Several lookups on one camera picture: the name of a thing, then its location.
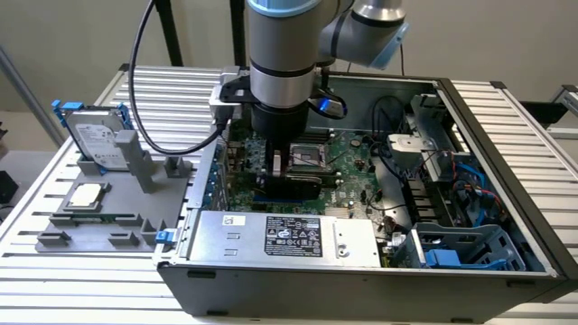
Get black graphics card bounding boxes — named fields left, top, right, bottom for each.
left=253, top=168, right=339, bottom=203

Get blue-grey plastic disk caddy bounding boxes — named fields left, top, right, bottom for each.
left=392, top=221, right=528, bottom=272

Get black open PC case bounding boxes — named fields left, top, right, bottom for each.
left=151, top=71, right=578, bottom=316

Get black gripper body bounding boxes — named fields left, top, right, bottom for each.
left=249, top=103, right=311, bottom=177

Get blue disk wire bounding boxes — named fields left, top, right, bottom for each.
left=450, top=161, right=502, bottom=234

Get blue lit USB plug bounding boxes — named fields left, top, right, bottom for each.
left=311, top=95, right=350, bottom=119

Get RAM slots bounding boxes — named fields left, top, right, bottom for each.
left=303, top=127, right=336, bottom=144

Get black wire loop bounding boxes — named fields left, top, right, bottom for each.
left=370, top=95, right=410, bottom=160

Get hard disk with blue bracket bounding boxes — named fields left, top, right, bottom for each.
left=52, top=99, right=135, bottom=175

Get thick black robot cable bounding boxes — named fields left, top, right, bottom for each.
left=128, top=0, right=232, bottom=156

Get black stand pole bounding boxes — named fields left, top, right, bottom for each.
left=228, top=0, right=248, bottom=66
left=155, top=0, right=184, bottom=67

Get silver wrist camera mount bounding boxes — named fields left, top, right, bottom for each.
left=208, top=66, right=255, bottom=127

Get green RAM stick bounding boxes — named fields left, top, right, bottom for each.
left=71, top=213, right=136, bottom=225

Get black box on floor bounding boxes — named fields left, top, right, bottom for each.
left=0, top=170, right=20, bottom=204

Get grey parts rack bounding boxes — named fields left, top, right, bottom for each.
left=35, top=131, right=200, bottom=253

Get blue expansion slot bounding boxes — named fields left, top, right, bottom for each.
left=252, top=193, right=320, bottom=205

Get silver metal disk bay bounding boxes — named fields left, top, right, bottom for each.
left=386, top=93, right=474, bottom=182

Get small silver chipset heatsink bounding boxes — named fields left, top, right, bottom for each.
left=323, top=206, right=354, bottom=221

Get CPU socket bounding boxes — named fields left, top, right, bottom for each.
left=288, top=142, right=334, bottom=171

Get silver CPU chip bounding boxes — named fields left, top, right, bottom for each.
left=63, top=183, right=112, bottom=208

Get green motherboard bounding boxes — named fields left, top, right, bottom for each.
left=203, top=127, right=410, bottom=238

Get silver power supply unit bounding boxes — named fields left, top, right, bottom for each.
left=185, top=210, right=382, bottom=268

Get aluminium frame profile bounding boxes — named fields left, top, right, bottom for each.
left=0, top=43, right=65, bottom=147

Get aluminium profile with black bracket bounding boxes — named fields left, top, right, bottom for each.
left=518, top=84, right=578, bottom=139

